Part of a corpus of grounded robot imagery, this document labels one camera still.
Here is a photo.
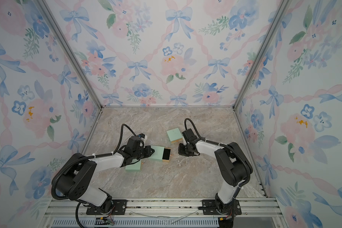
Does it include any small green jewelry box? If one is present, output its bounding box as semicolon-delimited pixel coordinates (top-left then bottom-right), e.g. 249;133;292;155
125;159;142;173

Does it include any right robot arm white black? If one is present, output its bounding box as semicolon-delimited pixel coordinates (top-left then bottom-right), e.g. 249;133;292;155
178;129;253;215

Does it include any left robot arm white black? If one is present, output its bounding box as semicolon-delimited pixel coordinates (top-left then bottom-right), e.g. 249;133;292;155
51;134;155;214

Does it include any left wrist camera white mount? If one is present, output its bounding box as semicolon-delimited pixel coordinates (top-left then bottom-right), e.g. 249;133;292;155
138;134;147;142

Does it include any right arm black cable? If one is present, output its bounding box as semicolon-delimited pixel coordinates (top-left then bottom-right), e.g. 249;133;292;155
183;118;253;194

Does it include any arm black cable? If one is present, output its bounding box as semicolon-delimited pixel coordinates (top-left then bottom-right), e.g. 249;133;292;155
183;118;253;194
50;123;140;228

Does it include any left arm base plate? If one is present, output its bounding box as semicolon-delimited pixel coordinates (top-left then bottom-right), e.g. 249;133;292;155
86;199;128;216

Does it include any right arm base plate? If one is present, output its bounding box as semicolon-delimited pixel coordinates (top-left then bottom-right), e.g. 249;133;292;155
198;199;242;216

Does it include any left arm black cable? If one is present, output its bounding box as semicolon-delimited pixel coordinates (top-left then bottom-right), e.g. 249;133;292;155
50;123;140;228

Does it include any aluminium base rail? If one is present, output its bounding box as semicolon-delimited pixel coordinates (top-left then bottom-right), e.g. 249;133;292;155
39;198;287;228

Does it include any aluminium frame post right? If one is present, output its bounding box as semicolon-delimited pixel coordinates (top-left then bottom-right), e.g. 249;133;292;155
233;0;291;112

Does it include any aluminium frame post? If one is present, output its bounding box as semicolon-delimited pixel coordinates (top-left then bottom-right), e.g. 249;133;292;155
233;0;291;112
34;0;102;110

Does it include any aluminium frame post left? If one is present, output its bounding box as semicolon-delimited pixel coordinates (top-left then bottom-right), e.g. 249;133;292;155
34;0;102;110

